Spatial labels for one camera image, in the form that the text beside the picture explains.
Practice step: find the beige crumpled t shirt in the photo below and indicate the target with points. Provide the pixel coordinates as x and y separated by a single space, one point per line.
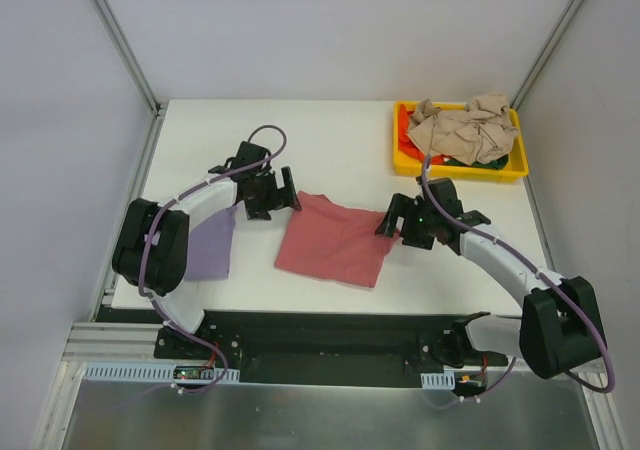
481 133

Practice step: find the aluminium corner post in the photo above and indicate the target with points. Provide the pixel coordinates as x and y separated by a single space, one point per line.
127 55
547 51

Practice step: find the aluminium front frame rail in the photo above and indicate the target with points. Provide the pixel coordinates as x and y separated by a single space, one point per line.
100 342

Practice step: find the folded lavender t shirt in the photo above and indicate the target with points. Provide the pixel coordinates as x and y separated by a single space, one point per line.
209 247

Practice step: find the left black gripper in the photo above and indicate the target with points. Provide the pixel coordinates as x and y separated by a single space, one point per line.
272 197

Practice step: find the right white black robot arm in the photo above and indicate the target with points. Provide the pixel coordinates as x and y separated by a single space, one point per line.
559 328

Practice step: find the white cable duct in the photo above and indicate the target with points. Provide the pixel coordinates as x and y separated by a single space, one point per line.
438 381
159 373

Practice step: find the right white cable duct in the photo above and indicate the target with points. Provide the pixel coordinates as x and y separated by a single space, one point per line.
438 381

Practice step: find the pink red t shirt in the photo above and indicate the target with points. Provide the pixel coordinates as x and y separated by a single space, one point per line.
330 242

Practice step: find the left aluminium corner post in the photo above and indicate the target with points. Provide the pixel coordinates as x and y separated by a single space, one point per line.
127 55

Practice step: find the orange t shirt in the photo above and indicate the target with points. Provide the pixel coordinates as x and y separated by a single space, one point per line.
404 143

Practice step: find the left white cable duct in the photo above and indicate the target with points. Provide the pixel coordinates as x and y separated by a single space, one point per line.
159 373

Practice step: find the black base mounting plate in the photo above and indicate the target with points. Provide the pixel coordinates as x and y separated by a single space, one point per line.
349 372

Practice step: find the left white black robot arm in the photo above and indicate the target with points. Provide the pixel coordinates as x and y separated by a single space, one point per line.
155 239

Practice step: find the right aluminium corner post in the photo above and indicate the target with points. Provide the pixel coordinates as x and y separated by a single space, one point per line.
547 51

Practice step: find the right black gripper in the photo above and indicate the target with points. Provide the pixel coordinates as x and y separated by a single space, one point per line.
403 222

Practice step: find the green t shirt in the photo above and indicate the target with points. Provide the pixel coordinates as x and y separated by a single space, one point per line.
497 164

